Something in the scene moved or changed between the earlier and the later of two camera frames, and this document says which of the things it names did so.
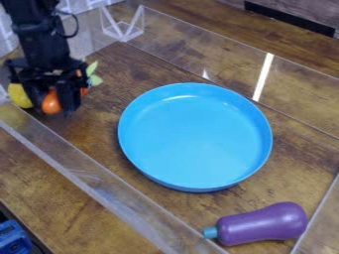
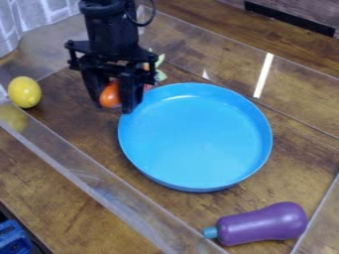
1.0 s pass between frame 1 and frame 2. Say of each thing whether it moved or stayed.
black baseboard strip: stayed
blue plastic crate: stayed
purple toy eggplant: stayed
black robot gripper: moved
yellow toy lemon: stayed
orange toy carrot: moved
